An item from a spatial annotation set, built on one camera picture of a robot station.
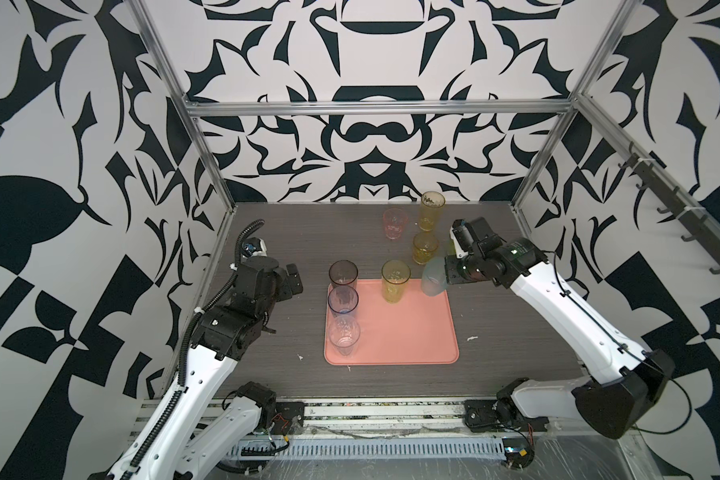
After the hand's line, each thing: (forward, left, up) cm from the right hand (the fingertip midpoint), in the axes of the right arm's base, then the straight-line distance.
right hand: (453, 267), depth 76 cm
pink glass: (+32, +11, -18) cm, 39 cm away
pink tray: (-8, +7, -22) cm, 24 cm away
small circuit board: (-36, -13, -23) cm, 45 cm away
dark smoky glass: (+5, +28, -9) cm, 30 cm away
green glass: (+3, +14, -8) cm, 16 cm away
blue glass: (-1, +29, -14) cm, 32 cm away
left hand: (-3, +43, +6) cm, 43 cm away
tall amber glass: (+40, -3, -17) cm, 44 cm away
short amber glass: (+17, +3, -14) cm, 22 cm away
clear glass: (-7, +29, -24) cm, 38 cm away
